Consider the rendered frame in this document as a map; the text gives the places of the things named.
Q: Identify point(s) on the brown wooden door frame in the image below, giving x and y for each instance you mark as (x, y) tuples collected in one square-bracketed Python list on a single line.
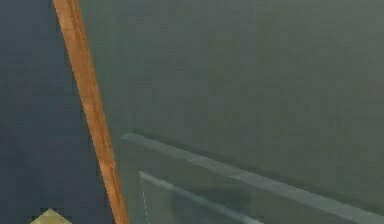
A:
[(90, 96)]

